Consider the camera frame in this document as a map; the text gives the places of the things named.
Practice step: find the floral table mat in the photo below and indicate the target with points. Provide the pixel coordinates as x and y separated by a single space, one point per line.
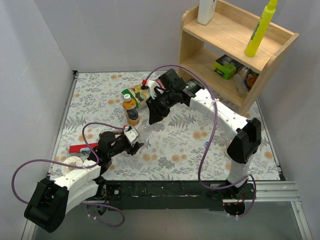
175 150

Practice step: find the white green printed cap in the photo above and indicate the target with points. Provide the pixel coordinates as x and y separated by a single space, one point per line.
127 96

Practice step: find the cream pump lotion bottle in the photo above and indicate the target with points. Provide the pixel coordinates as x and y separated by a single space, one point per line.
226 153

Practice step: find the brown chocolate bar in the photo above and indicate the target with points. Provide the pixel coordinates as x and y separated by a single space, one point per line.
103 135

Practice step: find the green black box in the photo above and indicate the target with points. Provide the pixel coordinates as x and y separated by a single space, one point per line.
226 67

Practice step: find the yellow squeeze bottle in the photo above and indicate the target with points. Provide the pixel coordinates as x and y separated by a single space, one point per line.
261 28

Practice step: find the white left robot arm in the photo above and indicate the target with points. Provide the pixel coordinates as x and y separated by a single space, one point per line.
53 199

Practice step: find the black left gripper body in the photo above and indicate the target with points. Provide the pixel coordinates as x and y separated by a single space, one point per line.
128 145

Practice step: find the red white box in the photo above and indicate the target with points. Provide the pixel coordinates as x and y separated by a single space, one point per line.
79 150

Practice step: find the white bottle on shelf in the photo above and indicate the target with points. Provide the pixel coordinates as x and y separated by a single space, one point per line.
206 11

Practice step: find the clear plastic bottle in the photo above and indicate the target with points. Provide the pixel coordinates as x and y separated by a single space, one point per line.
144 131

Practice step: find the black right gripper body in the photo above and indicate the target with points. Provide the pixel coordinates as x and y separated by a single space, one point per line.
157 107

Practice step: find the wooden shelf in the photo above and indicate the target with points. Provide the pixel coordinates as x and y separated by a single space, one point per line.
229 32

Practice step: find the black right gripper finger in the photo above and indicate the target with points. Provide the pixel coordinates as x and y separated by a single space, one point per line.
156 112
153 102

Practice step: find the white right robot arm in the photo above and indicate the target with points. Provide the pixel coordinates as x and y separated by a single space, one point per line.
245 134

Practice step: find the green chips bag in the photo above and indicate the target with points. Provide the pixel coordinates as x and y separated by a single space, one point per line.
138 95

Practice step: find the dark orange snack packet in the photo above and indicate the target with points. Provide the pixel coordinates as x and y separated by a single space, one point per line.
250 78

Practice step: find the clear glass jar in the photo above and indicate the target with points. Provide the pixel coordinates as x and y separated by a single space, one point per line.
240 85

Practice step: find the black front rail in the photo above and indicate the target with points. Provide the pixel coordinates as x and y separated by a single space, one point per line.
171 194

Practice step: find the orange milk tea bottle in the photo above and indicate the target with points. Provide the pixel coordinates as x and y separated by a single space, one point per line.
130 108

